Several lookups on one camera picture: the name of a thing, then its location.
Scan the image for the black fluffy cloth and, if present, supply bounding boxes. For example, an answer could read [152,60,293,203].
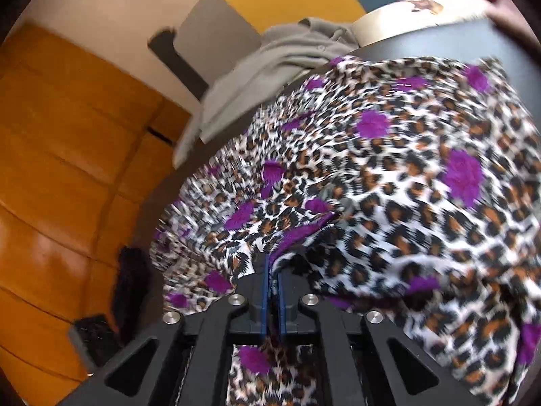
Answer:
[112,246,152,344]

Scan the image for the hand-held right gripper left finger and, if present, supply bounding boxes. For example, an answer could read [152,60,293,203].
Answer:
[95,254,271,406]

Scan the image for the orange wooden cabinet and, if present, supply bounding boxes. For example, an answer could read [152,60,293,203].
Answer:
[0,22,193,396]

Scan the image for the grey hooded sweatshirt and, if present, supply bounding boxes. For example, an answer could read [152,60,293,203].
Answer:
[173,17,362,167]

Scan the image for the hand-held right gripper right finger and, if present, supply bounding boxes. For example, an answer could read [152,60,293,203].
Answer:
[277,258,483,406]

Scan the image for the leopard print garment purple flowers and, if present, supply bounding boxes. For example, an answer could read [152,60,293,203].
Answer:
[149,54,541,406]

